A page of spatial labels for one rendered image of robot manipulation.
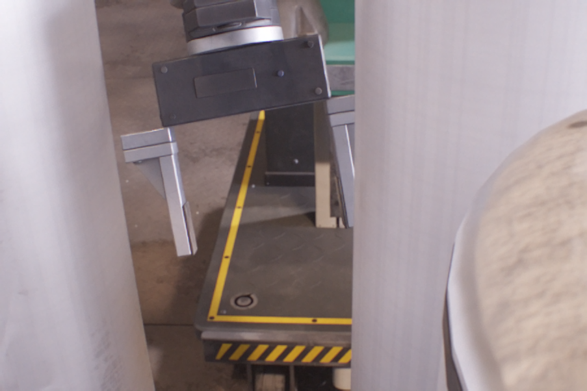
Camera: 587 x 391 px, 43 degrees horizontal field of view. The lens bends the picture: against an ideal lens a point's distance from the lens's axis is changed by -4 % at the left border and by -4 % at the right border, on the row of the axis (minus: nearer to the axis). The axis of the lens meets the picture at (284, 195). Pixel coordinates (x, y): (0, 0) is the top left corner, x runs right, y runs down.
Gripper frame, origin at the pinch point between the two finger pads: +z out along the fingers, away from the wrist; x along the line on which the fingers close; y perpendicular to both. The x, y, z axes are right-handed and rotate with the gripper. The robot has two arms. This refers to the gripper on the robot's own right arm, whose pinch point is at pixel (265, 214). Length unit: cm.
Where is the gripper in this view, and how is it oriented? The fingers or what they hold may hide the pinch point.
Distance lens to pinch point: 62.1
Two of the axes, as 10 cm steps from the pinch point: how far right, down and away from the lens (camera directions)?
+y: -0.2, -1.1, 9.9
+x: -9.9, 1.7, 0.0
